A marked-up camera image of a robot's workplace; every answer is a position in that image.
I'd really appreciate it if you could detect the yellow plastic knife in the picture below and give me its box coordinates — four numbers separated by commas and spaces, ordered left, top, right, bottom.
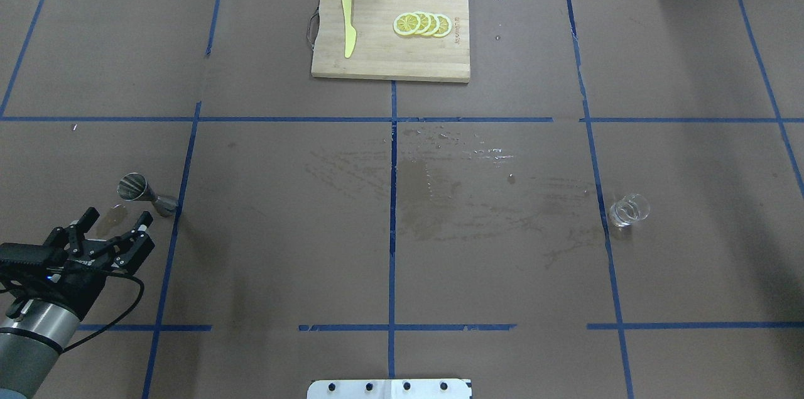
340, 0, 358, 59

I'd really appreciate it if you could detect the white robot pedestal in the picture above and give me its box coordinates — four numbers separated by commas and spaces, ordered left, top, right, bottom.
307, 378, 474, 398

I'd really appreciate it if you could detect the wooden cutting board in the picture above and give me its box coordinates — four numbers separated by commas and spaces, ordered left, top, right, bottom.
311, 0, 471, 84

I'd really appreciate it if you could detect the lemon slice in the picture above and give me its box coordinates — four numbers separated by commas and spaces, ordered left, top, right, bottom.
413, 11, 430, 36
422, 13, 440, 36
393, 12, 421, 36
430, 14, 453, 38

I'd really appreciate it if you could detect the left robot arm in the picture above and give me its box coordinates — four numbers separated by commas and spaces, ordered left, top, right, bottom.
1, 207, 155, 398

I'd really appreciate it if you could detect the steel jigger measuring cup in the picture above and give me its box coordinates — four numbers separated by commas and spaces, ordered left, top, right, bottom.
117, 172, 178, 217

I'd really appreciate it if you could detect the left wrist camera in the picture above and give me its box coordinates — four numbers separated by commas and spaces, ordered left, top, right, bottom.
1, 243, 67, 288

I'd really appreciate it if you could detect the back lemon slice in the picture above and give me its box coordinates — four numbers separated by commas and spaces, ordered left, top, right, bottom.
430, 14, 453, 38

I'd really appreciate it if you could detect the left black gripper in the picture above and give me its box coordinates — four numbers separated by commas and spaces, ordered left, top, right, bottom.
46, 207, 155, 318

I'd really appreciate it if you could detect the front lemon slice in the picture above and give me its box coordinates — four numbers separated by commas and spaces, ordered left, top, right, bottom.
393, 12, 421, 36

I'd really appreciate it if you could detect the clear glass cup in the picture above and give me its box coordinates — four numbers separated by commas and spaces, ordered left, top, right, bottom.
608, 194, 652, 228

